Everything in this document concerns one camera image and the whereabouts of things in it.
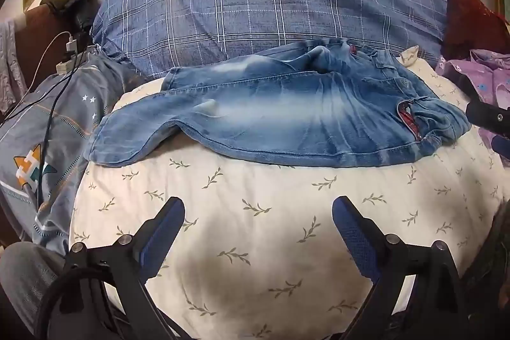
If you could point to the purple floral garment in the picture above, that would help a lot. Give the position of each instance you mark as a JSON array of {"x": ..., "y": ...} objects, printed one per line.
[{"x": 484, "y": 75}]

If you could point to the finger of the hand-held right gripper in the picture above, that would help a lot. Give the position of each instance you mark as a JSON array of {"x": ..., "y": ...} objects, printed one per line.
[
  {"x": 503, "y": 151},
  {"x": 488, "y": 116}
]

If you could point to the grey patterned blanket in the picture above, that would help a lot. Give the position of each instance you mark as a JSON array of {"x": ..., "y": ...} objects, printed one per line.
[{"x": 67, "y": 133}]

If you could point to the white charger plug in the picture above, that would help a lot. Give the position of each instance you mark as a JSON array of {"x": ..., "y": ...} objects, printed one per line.
[{"x": 71, "y": 46}]

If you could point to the person's grey trouser leg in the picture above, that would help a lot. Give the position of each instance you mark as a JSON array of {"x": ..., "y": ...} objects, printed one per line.
[{"x": 28, "y": 276}]

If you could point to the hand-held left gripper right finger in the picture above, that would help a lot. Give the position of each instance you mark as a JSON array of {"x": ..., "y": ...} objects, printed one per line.
[{"x": 358, "y": 240}]

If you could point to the blue plaid quilt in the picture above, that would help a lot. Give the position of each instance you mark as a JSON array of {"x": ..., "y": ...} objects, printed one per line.
[{"x": 239, "y": 17}]

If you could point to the brown wooden furniture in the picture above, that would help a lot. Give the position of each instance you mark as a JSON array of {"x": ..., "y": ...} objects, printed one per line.
[{"x": 38, "y": 41}]

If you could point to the dark cloth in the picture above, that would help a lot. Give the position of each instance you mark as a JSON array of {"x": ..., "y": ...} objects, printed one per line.
[{"x": 84, "y": 19}]

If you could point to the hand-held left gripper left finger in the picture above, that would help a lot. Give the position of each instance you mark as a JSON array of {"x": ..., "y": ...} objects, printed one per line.
[{"x": 159, "y": 234}]

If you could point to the white power strip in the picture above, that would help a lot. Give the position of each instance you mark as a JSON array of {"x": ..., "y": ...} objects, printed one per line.
[{"x": 65, "y": 65}]

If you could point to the red-brown wooden board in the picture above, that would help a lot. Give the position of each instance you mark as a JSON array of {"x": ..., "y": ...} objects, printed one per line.
[{"x": 466, "y": 21}]

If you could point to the cream leaf-print blanket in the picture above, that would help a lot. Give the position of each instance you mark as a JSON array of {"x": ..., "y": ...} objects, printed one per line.
[{"x": 255, "y": 244}]

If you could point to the blue denim pants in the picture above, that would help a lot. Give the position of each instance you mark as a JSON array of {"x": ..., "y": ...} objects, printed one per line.
[{"x": 303, "y": 113}]

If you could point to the grey hanging cloth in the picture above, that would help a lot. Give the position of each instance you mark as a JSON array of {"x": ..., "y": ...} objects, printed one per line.
[{"x": 10, "y": 65}]

